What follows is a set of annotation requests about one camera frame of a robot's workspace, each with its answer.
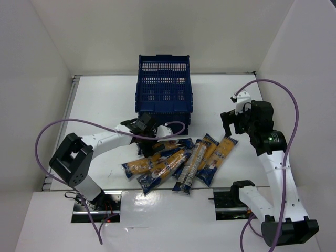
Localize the right-most spaghetti bag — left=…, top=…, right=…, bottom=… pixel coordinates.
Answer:
left=196, top=136, right=239, bottom=187

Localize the white-label spaghetti bag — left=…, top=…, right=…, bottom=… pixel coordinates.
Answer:
left=172, top=139, right=210, bottom=195

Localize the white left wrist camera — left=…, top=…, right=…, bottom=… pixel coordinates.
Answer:
left=156, top=122, right=174, bottom=139

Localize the blue stacked plastic tray shelf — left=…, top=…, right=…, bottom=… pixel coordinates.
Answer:
left=135, top=55, right=193, bottom=135

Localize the left-most spaghetti bag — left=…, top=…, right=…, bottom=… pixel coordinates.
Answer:
left=122, top=153, right=161, bottom=179

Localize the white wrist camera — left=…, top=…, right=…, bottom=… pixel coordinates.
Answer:
left=156, top=122, right=174, bottom=139
left=230, top=89, right=251, bottom=115

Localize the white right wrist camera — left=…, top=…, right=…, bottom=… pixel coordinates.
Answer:
left=230, top=89, right=251, bottom=115

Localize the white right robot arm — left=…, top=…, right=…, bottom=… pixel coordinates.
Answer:
left=220, top=100, right=319, bottom=248

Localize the middle yellow spaghetti bag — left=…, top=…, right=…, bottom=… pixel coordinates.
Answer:
left=197, top=133, right=219, bottom=171

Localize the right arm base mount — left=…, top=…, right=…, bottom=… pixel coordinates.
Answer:
left=209, top=190, right=251, bottom=221

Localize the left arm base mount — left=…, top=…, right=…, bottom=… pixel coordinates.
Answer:
left=64, top=191, right=122, bottom=223

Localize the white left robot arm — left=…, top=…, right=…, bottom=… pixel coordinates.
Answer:
left=49, top=114, right=171, bottom=209

